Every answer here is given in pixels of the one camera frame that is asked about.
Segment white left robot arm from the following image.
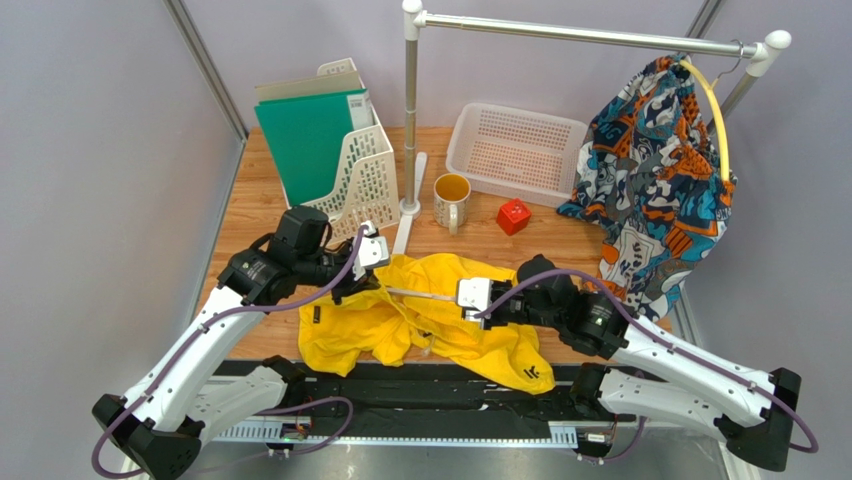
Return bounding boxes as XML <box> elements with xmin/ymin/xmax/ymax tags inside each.
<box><xmin>90</xmin><ymin>205</ymin><xmax>391</xmax><ymax>479</ymax></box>

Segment yellow clothes hanger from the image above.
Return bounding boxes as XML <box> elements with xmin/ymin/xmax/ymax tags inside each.
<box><xmin>678</xmin><ymin>40</ymin><xmax>744</xmax><ymax>182</ymax></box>

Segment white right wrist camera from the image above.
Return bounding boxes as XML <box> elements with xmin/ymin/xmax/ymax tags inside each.
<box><xmin>455</xmin><ymin>277</ymin><xmax>493</xmax><ymax>327</ymax></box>

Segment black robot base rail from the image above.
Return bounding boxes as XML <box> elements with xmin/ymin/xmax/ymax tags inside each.
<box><xmin>222</xmin><ymin>359</ymin><xmax>640</xmax><ymax>444</ymax></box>

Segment white mug with yellow interior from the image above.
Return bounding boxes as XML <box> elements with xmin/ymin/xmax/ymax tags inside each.
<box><xmin>433</xmin><ymin>173</ymin><xmax>472</xmax><ymax>235</ymax></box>

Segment white perforated plastic basket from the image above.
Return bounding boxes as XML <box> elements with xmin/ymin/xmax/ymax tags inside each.
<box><xmin>445</xmin><ymin>103</ymin><xmax>588</xmax><ymax>208</ymax></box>

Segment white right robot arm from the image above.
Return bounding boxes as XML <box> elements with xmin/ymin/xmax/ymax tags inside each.
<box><xmin>456</xmin><ymin>255</ymin><xmax>801</xmax><ymax>472</ymax></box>

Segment beige clothes hanger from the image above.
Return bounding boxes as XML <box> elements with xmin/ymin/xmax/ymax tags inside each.
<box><xmin>385</xmin><ymin>287</ymin><xmax>457</xmax><ymax>303</ymax></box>

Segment white clothes rack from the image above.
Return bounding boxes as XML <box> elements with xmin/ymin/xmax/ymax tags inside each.
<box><xmin>394</xmin><ymin>1</ymin><xmax>792</xmax><ymax>253</ymax></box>

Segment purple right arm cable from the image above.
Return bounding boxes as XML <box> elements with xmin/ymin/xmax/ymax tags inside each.
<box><xmin>473</xmin><ymin>268</ymin><xmax>820</xmax><ymax>465</ymax></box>

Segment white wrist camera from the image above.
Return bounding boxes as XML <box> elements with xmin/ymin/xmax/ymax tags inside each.
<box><xmin>455</xmin><ymin>277</ymin><xmax>493</xmax><ymax>327</ymax></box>
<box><xmin>352</xmin><ymin>220</ymin><xmax>391</xmax><ymax>280</ymax></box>

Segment beige folder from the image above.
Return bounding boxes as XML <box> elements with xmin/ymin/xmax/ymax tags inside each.
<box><xmin>254</xmin><ymin>71</ymin><xmax>363</xmax><ymax>102</ymax></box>

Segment green folder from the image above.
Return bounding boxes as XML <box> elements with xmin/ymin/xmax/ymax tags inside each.
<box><xmin>255</xmin><ymin>88</ymin><xmax>375</xmax><ymax>205</ymax></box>

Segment yellow shorts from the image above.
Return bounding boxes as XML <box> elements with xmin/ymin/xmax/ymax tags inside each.
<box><xmin>298</xmin><ymin>253</ymin><xmax>555</xmax><ymax>395</ymax></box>

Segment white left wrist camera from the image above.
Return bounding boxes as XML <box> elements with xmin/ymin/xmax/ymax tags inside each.
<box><xmin>352</xmin><ymin>220</ymin><xmax>391</xmax><ymax>280</ymax></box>

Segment white perforated file holder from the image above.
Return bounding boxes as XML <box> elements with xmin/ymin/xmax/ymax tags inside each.
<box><xmin>299</xmin><ymin>59</ymin><xmax>400</xmax><ymax>240</ymax></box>

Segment red cube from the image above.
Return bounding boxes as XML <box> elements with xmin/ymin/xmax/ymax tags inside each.
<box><xmin>496</xmin><ymin>198</ymin><xmax>532</xmax><ymax>236</ymax></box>

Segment patterned blue orange shorts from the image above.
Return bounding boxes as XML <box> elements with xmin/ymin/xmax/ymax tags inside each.
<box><xmin>557</xmin><ymin>55</ymin><xmax>736</xmax><ymax>321</ymax></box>

